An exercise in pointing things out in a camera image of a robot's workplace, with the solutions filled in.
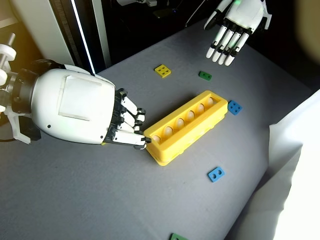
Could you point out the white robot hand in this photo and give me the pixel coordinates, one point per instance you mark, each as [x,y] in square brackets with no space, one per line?
[75,105]
[245,13]

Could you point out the yellow egg carton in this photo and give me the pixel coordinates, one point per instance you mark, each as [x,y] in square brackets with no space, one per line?
[195,130]

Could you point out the bright light strip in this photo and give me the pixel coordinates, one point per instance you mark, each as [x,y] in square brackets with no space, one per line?
[83,37]

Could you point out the green two-hole block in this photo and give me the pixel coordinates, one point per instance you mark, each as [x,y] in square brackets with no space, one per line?
[205,75]

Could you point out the small black device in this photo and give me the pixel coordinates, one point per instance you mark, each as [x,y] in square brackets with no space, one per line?
[162,13]

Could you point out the yellow square four-hole block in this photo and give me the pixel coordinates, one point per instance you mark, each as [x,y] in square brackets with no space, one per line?
[162,71]

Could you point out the blue square four-hole block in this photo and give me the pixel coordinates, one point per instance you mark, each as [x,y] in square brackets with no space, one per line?
[235,107]

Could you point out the grey table cloth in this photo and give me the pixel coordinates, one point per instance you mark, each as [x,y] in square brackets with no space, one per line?
[100,200]

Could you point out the white device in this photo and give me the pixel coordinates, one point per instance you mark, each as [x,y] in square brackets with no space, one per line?
[135,2]

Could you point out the white cloth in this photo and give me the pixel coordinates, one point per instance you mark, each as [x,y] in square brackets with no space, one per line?
[295,150]

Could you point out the blue two-hole block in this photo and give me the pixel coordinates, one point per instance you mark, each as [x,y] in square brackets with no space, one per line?
[216,174]

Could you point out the wide white post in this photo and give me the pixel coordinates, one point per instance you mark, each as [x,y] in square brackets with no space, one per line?
[50,30]

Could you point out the narrow white post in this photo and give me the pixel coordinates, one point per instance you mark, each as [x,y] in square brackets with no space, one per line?
[101,25]

